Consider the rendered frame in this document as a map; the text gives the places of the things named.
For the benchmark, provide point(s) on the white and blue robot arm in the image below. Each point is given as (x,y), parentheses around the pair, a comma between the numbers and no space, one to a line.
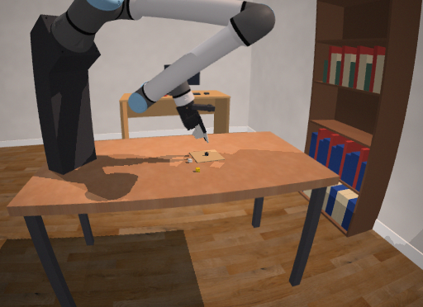
(76,29)

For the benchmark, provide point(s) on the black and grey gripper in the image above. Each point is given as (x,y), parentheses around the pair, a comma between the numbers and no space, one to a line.
(192,120)

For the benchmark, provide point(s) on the light orange mat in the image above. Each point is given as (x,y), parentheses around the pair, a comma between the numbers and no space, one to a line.
(200,157)

